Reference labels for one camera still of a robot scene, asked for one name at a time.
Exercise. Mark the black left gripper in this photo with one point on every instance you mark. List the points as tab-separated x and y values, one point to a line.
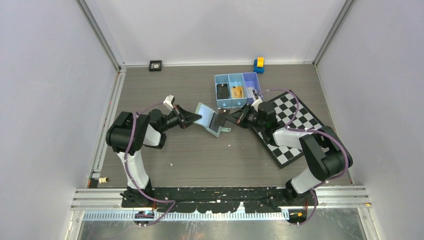
184	118

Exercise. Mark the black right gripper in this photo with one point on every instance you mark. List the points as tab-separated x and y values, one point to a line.
237	116

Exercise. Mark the black VIP card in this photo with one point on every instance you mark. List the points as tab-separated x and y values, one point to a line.
224	112

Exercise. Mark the mint green card holder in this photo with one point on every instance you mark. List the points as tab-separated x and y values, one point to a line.
209	120

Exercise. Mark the dark grey card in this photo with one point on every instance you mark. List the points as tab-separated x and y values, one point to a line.
218	122

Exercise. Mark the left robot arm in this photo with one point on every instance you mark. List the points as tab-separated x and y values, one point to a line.
130	132

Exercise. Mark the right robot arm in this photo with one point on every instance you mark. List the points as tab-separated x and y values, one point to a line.
326	156

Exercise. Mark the orange card in tray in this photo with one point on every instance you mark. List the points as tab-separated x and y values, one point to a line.
237	92

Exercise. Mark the black card in tray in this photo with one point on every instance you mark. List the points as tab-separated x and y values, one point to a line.
222	91

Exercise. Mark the blue three-compartment tray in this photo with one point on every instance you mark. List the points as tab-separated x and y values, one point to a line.
249	80

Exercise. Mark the blue yellow toy block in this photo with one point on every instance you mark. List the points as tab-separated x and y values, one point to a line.
259	65

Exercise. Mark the small black square box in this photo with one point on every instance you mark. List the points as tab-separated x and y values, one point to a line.
155	65

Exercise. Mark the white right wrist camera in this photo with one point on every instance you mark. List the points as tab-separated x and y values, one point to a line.
257	100

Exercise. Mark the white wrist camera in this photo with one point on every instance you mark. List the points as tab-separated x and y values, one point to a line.
169	102
257	100

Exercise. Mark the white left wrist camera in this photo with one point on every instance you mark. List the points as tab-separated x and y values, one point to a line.
169	102

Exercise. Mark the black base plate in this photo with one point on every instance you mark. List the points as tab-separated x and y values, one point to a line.
220	200

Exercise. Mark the aluminium frame rail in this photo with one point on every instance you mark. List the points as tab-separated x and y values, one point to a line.
104	198

